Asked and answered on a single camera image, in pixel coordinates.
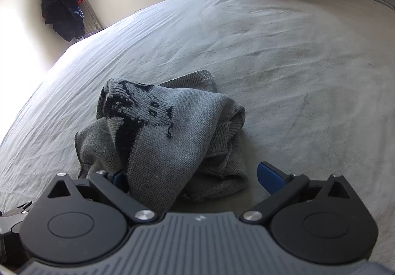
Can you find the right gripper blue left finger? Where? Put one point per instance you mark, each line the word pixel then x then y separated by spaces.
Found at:
pixel 107 182

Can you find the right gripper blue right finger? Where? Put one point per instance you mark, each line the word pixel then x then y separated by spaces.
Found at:
pixel 277 182

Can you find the grey knit sweater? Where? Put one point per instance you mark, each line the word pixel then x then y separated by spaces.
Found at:
pixel 179 140

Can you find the grey bed sheet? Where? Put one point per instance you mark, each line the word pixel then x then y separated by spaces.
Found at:
pixel 316 78

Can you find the dark hanging jacket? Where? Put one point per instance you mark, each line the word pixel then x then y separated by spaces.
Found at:
pixel 65 16

